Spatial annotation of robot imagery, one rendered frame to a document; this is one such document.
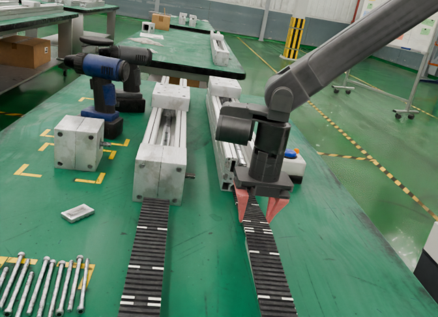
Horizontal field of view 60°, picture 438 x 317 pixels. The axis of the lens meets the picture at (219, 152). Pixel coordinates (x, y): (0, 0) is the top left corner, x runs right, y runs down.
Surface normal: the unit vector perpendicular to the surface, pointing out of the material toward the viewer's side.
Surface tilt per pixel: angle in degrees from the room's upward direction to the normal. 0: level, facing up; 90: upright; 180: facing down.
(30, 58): 90
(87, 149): 90
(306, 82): 91
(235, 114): 89
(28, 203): 0
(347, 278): 0
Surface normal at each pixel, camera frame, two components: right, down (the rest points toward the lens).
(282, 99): -0.11, 0.33
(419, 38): -0.90, 0.01
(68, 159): 0.11, 0.38
